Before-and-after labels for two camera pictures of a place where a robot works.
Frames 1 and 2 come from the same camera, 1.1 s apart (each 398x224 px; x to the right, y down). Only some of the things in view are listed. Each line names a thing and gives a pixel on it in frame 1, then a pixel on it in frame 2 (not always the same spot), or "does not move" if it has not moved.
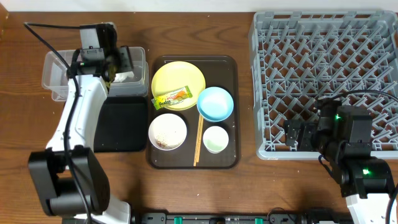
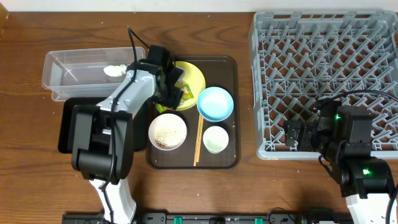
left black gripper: (123, 59) to (173, 92)
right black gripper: (292, 134) does not move
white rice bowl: (167, 132) does not move
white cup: (216, 139) does not move
